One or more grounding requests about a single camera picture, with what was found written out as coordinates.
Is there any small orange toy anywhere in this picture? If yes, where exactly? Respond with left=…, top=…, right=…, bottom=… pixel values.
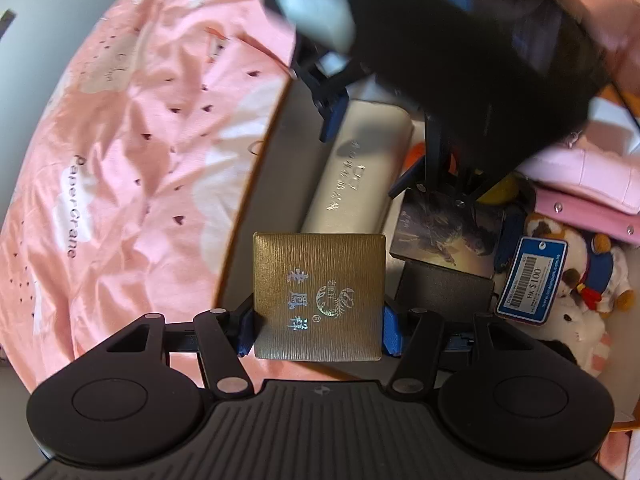
left=402, top=141, right=458, bottom=173

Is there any white plush dog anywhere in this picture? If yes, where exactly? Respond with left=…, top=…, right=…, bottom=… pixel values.
left=542, top=300, right=613, bottom=378

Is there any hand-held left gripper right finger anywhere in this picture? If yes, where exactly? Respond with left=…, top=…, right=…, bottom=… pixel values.
left=382, top=305, right=546, bottom=401

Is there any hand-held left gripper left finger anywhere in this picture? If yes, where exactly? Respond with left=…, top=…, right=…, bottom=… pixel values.
left=100, top=307, right=256, bottom=401

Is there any pink printed blanket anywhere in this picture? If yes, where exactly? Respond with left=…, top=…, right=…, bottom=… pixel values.
left=0, top=0, right=640, bottom=480

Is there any blue price tag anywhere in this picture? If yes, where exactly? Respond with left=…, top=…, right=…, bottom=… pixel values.
left=495, top=236, right=570, bottom=322

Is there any pink pouch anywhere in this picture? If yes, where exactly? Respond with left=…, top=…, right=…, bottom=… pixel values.
left=520, top=132, right=640, bottom=247

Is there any plush dog with price tag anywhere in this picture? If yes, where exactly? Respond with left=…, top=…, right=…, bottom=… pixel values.
left=500, top=205, right=633, bottom=316

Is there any small gold box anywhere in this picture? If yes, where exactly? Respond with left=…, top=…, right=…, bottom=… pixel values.
left=252, top=231, right=387, bottom=362

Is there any dark grey box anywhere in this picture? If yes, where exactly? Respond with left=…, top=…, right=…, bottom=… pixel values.
left=395, top=260, right=496, bottom=321

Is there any dark printed box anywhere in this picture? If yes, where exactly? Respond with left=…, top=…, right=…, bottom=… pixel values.
left=389, top=187, right=506, bottom=278

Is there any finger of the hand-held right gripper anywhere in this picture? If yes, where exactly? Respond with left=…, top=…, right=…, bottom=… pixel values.
left=290, top=35, right=373, bottom=143
left=389, top=107, right=493, bottom=208

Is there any orange cardboard box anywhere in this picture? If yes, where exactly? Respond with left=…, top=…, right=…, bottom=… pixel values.
left=216, top=72, right=640, bottom=433

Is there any long cream box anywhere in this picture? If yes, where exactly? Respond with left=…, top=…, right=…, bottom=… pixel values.
left=300, top=100, right=416, bottom=235

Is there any yellow plush toy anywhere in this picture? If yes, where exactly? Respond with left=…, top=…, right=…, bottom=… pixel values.
left=480, top=175, right=521, bottom=206

